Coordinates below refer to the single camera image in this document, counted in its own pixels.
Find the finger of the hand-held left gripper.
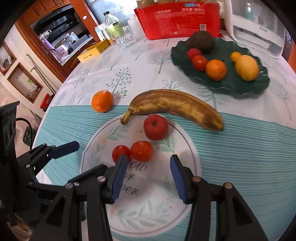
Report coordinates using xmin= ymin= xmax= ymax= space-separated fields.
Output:
xmin=27 ymin=163 xmax=109 ymax=200
xmin=25 ymin=141 xmax=80 ymax=172

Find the orange tangerine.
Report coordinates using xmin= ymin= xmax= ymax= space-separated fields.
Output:
xmin=91 ymin=90 xmax=114 ymax=113
xmin=205 ymin=59 xmax=227 ymax=81

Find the blue white carton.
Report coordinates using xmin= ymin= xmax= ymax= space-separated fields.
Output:
xmin=94 ymin=23 xmax=107 ymax=40

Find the red cherry tomato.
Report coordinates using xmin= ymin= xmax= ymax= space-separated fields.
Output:
xmin=192 ymin=55 xmax=209 ymax=72
xmin=112 ymin=145 xmax=131 ymax=163
xmin=130 ymin=140 xmax=154 ymax=162

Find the pink white kettle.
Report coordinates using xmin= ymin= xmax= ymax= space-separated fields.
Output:
xmin=55 ymin=45 xmax=70 ymax=61

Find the brown spotted banana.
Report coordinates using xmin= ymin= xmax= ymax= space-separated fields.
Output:
xmin=120 ymin=89 xmax=225 ymax=132

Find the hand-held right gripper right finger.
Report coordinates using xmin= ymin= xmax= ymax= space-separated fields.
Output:
xmin=169 ymin=154 xmax=270 ymax=241

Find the clear drinking glass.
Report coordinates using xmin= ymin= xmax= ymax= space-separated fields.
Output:
xmin=114 ymin=25 xmax=136 ymax=49

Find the dark green leaf plate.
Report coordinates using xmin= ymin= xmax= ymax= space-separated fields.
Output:
xmin=171 ymin=35 xmax=270 ymax=95

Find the clear bottle green label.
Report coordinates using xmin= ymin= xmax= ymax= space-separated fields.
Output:
xmin=103 ymin=11 xmax=122 ymax=44

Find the dark avocado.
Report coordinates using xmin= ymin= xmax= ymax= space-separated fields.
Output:
xmin=186 ymin=31 xmax=216 ymax=54

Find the red paper cup pack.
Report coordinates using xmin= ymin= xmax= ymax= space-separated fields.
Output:
xmin=134 ymin=0 xmax=221 ymax=40

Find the white countertop appliance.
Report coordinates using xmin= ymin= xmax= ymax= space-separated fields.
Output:
xmin=223 ymin=0 xmax=292 ymax=58

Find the large yellow orange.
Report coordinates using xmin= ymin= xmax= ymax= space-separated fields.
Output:
xmin=235 ymin=55 xmax=260 ymax=81

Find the small metal tin can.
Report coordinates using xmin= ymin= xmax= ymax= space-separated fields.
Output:
xmin=101 ymin=28 xmax=115 ymax=45

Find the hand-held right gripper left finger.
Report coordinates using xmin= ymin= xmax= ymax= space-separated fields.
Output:
xmin=30 ymin=154 xmax=128 ymax=241

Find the yellow flat box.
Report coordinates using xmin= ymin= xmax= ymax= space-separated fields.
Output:
xmin=77 ymin=39 xmax=110 ymax=63

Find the black range hood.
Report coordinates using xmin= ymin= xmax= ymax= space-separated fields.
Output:
xmin=30 ymin=6 xmax=81 ymax=35

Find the white plastic bottle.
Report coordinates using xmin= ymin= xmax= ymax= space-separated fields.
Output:
xmin=127 ymin=14 xmax=145 ymax=42

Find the purple cloth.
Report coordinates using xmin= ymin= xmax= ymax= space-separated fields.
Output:
xmin=39 ymin=35 xmax=56 ymax=54

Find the black cable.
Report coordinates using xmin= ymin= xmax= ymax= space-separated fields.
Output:
xmin=16 ymin=118 xmax=33 ymax=131

